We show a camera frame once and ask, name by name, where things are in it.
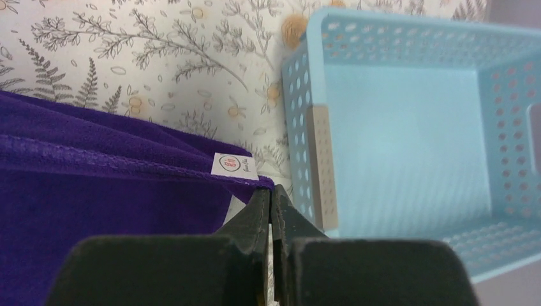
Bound light blue plastic basket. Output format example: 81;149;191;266
282;7;540;282

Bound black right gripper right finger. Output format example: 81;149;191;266
270;185;478;305

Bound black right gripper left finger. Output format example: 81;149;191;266
46;189;271;305

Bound floral patterned table mat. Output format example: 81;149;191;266
1;1;487;191

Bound purple towel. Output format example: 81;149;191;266
1;92;274;305

